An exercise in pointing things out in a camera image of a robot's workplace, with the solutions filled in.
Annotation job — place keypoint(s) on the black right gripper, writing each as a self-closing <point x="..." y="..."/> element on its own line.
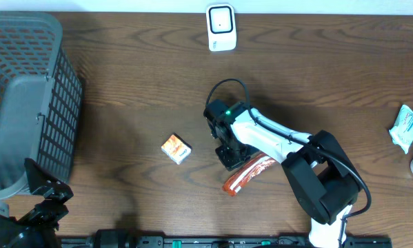
<point x="229" y="162"/>

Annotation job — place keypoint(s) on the red Top chocolate bar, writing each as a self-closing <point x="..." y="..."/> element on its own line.
<point x="243" y="176"/>

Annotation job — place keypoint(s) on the orange small carton box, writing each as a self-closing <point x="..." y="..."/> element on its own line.
<point x="176" y="149"/>

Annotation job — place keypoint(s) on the light blue snack packet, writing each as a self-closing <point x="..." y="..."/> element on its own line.
<point x="402" y="130"/>

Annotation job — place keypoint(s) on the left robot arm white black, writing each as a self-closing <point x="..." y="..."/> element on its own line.
<point x="37" y="227"/>

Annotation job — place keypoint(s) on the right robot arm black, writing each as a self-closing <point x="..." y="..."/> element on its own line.
<point x="323" y="180"/>

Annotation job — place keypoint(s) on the white barcode scanner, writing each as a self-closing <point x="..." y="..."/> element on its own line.
<point x="221" y="26"/>

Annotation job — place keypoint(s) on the grey plastic basket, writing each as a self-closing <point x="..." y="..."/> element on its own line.
<point x="40" y="100"/>

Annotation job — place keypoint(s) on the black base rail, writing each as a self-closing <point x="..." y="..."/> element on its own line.
<point x="128" y="239"/>

